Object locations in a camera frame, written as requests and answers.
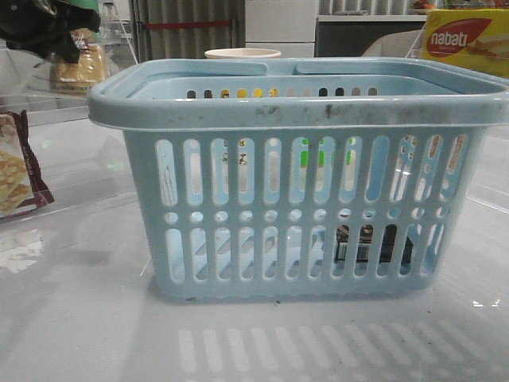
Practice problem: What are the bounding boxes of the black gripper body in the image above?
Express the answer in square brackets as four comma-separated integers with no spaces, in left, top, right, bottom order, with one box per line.
[1,0,100,64]

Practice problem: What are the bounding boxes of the bread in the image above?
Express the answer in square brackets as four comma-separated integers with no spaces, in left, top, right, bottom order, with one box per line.
[49,28,109,96]

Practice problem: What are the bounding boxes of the dark tissue pack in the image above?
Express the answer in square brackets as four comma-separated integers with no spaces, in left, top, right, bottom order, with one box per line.
[334,224,414,264]

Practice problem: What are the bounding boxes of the light blue plastic basket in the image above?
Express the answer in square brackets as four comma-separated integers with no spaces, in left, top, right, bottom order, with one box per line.
[88,57,508,299]

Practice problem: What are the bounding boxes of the green cartoon snack bag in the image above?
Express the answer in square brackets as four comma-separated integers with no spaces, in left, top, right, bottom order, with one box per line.
[71,0,99,13]

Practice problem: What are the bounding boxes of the clear acrylic shelf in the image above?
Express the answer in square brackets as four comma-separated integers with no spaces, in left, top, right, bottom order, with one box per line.
[1,20,137,126]

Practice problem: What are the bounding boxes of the brown cracker packet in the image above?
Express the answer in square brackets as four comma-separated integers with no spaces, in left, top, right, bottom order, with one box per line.
[1,111,54,220]

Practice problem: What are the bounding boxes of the cream paper cup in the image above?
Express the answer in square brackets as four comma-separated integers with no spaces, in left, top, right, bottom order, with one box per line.
[204,48,282,59]

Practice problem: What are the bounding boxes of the white cabinet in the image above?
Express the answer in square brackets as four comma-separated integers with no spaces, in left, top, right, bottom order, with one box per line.
[245,1,319,57]

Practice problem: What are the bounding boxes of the yellow nabati wafer box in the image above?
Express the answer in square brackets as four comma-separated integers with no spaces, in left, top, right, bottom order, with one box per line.
[417,8,508,78]

